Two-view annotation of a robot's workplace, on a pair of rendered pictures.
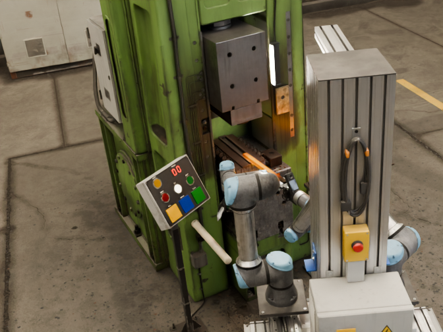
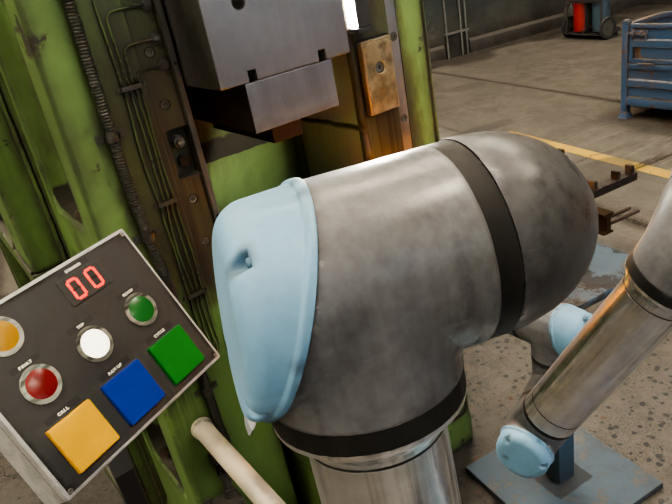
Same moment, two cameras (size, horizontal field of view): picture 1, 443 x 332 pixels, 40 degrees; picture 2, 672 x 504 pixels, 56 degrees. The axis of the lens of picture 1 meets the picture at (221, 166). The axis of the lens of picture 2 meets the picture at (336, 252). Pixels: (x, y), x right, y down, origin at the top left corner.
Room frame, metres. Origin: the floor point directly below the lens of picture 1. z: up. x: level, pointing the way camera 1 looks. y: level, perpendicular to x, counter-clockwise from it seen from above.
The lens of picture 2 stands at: (1.89, -0.03, 1.57)
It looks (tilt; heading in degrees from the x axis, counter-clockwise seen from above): 25 degrees down; 353
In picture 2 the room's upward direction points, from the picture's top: 11 degrees counter-clockwise
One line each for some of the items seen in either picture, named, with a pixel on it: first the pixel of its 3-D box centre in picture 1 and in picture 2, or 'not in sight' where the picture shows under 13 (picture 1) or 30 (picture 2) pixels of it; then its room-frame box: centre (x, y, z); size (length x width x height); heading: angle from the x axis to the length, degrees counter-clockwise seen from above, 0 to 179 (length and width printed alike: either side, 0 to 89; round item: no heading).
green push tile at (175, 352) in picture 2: (198, 195); (175, 354); (2.83, 0.14, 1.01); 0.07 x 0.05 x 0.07; 139
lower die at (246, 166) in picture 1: (234, 155); not in sight; (3.33, -0.09, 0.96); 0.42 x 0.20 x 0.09; 24
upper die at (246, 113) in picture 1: (229, 102); (243, 88); (3.33, -0.09, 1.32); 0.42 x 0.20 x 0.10; 24
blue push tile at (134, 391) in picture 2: (186, 203); (133, 392); (2.75, 0.21, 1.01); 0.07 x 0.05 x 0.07; 139
